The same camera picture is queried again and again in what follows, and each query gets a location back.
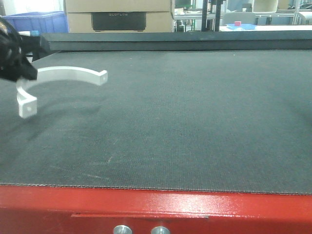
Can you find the blue small block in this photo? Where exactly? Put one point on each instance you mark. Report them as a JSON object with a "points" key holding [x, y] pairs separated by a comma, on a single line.
{"points": [[34, 33]]}

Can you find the blue crate on side table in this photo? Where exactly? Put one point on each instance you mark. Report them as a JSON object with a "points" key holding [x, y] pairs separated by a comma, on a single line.
{"points": [[43, 22]]}

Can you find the dark grey table mat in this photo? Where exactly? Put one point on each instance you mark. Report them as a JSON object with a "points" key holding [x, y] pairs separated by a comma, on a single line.
{"points": [[229, 121]]}

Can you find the left silver bolt head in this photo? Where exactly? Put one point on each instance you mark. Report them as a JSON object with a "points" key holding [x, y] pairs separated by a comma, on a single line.
{"points": [[122, 229]]}

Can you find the white half-ring pipe clamp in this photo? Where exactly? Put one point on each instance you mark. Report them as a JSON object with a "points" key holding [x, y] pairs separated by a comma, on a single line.
{"points": [[27, 103]]}

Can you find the blue tray with red cube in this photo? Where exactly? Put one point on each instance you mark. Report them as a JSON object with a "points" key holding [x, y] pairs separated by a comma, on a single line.
{"points": [[239, 26]]}

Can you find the right silver bolt head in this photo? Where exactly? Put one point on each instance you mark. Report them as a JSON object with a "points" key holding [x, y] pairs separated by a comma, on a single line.
{"points": [[160, 230]]}

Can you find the cardboard box with black device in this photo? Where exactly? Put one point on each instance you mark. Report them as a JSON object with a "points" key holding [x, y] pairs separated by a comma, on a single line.
{"points": [[105, 16]]}

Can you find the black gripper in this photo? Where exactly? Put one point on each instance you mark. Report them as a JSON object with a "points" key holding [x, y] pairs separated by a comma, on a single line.
{"points": [[13, 61]]}

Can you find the silver bolt head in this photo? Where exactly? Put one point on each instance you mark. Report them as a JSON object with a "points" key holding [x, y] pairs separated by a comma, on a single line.
{"points": [[122, 229], [160, 230]]}

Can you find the red metal table frame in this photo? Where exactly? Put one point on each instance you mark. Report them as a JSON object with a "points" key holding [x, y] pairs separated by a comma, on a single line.
{"points": [[64, 210]]}

